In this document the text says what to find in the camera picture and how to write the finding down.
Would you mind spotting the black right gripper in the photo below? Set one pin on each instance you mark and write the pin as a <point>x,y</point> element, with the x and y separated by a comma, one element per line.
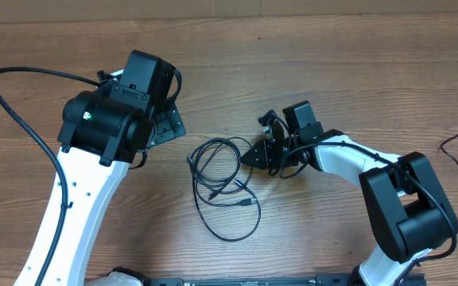
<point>264,149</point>

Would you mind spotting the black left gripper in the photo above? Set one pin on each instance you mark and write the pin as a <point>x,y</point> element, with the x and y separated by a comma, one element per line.
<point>169,124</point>

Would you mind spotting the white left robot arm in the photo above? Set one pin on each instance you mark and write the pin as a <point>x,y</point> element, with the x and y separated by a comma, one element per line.
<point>100,137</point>

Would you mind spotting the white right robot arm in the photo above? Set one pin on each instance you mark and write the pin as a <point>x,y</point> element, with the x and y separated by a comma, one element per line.
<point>410,215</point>

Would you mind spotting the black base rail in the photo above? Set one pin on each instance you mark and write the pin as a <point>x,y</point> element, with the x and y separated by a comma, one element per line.
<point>326,279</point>

